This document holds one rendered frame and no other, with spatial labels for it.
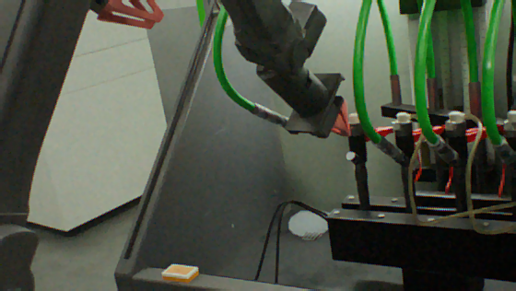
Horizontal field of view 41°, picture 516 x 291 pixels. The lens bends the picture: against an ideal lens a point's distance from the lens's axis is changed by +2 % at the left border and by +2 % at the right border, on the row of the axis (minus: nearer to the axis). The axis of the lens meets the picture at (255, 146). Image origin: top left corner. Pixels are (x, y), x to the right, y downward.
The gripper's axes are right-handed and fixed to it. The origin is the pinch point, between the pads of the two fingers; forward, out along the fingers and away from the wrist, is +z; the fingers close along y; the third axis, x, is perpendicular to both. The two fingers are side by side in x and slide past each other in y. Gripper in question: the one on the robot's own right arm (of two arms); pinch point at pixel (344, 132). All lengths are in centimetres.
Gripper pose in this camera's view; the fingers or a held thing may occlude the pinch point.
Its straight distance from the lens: 107.0
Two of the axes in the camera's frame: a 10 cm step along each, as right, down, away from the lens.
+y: 3.9, -8.7, 3.1
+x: -7.0, -0.7, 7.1
